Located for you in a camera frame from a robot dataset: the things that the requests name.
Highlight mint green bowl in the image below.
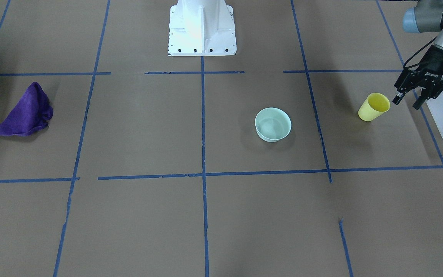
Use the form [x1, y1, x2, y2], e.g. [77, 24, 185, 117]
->
[255, 107, 292, 143]

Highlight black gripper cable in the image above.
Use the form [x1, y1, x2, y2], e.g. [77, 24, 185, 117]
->
[403, 37, 437, 70]

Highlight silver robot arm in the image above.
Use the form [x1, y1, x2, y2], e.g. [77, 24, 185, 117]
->
[392, 0, 443, 109]

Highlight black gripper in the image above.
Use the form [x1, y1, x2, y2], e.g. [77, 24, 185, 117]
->
[392, 45, 443, 110]

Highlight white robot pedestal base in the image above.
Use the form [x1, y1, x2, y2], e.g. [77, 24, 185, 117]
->
[168, 0, 237, 56]

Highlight yellow plastic cup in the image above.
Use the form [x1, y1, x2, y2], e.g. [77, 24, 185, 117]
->
[358, 93, 390, 122]

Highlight purple cloth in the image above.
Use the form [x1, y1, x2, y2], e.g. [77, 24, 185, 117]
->
[0, 82, 54, 137]

